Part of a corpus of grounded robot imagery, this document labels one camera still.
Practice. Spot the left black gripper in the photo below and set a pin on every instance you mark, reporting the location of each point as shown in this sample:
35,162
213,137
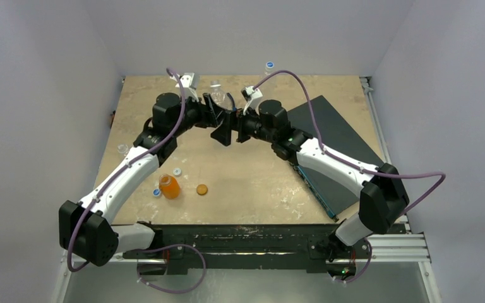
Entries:
206,118

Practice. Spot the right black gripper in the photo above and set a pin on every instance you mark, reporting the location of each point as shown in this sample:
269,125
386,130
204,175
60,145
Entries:
242,127

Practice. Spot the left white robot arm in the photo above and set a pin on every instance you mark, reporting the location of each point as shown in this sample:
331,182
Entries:
85,227

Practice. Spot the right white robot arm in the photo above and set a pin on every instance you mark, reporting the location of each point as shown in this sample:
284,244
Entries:
382,195

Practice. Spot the orange bottle cap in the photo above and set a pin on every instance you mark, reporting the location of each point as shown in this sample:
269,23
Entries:
201,189

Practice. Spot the orange juice bottle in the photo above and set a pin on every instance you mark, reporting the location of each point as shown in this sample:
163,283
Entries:
169,186

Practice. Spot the blue white cap left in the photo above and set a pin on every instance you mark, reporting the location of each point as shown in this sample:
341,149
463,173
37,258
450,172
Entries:
156,192

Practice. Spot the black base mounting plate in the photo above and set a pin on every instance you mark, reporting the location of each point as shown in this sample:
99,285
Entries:
308,247

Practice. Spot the blue handled pliers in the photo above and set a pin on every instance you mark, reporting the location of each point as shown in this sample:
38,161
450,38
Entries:
232,105

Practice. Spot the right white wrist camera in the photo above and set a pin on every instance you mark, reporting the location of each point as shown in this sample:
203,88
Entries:
253,97

